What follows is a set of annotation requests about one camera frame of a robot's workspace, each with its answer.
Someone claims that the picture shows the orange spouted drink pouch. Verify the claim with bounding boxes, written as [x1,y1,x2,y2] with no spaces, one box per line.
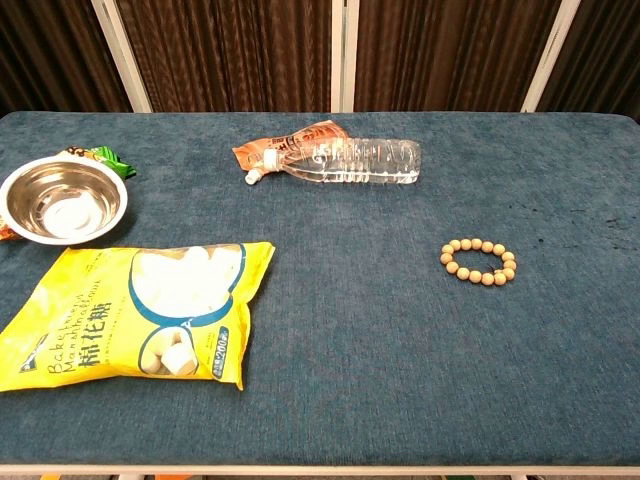
[232,119,351,186]

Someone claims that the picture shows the white screen frame post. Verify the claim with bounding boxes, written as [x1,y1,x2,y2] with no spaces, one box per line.
[91,0,153,114]
[330,0,357,114]
[521,0,581,114]

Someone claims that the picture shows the stainless steel bowl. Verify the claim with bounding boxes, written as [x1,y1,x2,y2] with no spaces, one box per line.
[0,155,130,246]

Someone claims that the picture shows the clear plastic water bottle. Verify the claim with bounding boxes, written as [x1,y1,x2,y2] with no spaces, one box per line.
[263,138,423,186]

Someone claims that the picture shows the yellow marshmallow bag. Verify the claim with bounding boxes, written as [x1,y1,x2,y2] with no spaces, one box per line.
[0,241,277,393]

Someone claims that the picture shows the dark brown pleated curtain panel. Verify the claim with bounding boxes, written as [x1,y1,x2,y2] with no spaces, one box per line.
[115,0,334,114]
[353,0,561,114]
[537,0,640,124]
[0,0,134,115]

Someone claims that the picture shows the wooden bead bracelet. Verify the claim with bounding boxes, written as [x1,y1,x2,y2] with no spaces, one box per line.
[439,238,517,288]

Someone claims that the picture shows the blue fabric table cover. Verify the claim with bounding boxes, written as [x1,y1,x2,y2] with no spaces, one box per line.
[0,110,640,469]

